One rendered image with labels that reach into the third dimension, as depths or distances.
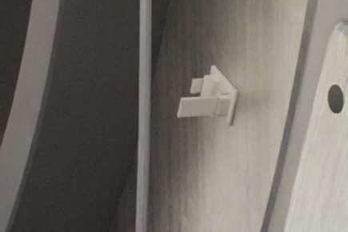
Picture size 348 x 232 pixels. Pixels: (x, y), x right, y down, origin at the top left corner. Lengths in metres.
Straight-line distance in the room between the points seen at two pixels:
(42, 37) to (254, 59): 0.10
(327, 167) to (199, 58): 0.12
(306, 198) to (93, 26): 0.15
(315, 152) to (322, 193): 0.01
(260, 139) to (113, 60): 0.09
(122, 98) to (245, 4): 0.10
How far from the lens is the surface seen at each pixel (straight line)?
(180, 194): 0.99
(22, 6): 1.87
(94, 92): 1.00
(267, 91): 0.92
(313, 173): 0.88
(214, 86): 0.95
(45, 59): 0.99
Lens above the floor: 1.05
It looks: 5 degrees down
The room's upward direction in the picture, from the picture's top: 1 degrees counter-clockwise
